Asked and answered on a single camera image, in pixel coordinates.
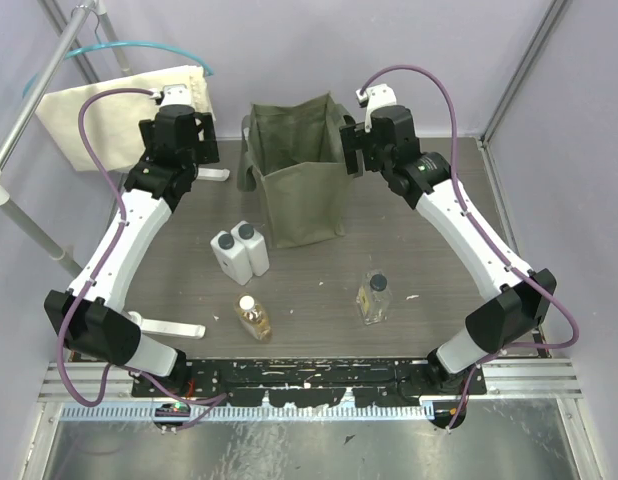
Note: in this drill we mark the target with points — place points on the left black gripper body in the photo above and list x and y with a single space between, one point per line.
207 145

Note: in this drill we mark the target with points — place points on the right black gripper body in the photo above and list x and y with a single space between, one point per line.
355 137

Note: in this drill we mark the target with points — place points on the olive green canvas bag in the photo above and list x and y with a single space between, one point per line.
292 157

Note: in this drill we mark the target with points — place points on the white square bottle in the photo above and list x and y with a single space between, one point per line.
232 257
255 245

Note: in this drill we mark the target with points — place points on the clear square bottle grey cap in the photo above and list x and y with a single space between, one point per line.
374 297

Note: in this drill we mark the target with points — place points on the amber liquid bottle white cap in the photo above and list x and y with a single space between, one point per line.
253 317

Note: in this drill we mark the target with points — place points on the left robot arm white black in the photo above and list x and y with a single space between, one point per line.
90 316

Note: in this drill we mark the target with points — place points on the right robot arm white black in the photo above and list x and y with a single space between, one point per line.
512 306

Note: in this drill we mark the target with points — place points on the cream canvas cloth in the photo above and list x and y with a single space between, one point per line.
111 123

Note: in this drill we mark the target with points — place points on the metal clothes rack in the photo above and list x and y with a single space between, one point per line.
73 208

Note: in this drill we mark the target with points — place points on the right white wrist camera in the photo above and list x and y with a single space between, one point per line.
373 98

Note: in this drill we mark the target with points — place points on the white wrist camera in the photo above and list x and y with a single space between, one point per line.
175 94
373 98

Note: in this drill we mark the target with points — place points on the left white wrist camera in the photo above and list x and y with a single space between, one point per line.
175 94

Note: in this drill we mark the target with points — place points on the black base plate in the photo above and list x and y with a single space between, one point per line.
382 382

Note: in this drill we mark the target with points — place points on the aluminium rail front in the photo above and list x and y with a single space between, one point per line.
525 377

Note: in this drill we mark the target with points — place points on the grey slotted cable duct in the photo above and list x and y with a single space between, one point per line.
149 411

